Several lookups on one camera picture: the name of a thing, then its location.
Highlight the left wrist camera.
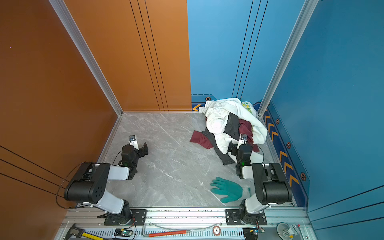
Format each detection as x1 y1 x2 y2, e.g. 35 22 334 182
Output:
129 135 139 150

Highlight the yellow black caliper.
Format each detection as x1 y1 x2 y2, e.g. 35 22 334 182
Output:
63 224 104 240

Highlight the white cloth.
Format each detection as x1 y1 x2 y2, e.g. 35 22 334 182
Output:
199 98 268 163

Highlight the red handled tool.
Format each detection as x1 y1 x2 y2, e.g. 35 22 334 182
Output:
142 226 190 238

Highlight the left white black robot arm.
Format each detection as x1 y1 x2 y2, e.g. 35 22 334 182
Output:
64 141 149 226

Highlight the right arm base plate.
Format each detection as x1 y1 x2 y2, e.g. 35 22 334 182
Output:
225 209 268 226

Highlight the green rubber glove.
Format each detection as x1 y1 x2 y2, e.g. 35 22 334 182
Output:
210 177 243 204

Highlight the lemon print cloth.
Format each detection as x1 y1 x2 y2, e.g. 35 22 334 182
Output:
242 102 255 114

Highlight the aluminium front rail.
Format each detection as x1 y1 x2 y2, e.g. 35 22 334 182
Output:
55 207 317 240

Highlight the aluminium corner post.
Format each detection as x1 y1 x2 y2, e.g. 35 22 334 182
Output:
258 0 319 118
49 0 124 117

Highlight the dark grey garment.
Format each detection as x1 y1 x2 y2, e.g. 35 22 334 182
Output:
202 113 240 166

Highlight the grey round metal part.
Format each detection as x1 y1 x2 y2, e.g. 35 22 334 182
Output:
277 223 301 240

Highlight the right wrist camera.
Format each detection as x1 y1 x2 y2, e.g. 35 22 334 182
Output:
238 134 248 147

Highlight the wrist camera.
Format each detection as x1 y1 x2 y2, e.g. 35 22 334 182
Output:
129 135 139 150
238 134 248 147

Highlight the green circuit board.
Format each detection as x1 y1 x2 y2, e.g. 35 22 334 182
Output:
113 228 134 240

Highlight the right aluminium corner post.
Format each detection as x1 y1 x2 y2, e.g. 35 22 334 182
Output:
258 0 319 118

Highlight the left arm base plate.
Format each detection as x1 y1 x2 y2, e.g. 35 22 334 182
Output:
104 209 148 227

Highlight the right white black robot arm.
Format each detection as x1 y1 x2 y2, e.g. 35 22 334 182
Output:
228 143 293 225

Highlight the maroon shirt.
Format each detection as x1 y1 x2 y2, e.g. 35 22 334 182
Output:
190 119 260 153

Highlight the left aluminium corner post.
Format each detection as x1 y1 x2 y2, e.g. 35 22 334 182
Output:
49 0 124 117

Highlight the round red white sticker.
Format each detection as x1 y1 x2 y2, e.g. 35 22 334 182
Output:
213 226 222 236

